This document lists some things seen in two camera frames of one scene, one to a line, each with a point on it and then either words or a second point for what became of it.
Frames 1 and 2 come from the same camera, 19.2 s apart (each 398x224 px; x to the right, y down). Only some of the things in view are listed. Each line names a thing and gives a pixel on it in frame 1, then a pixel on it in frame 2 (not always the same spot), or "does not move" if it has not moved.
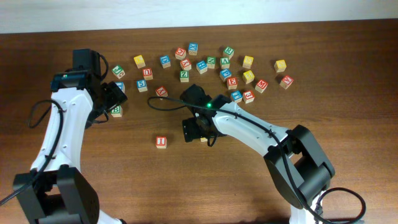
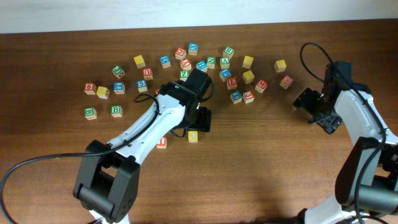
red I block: [161, 142] does not move
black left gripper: [115, 95] -> [204, 121]
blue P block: [225, 73] does not move
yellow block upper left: [139, 61] does not move
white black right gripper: [189, 129] -> [305, 101]
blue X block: [193, 48] does not move
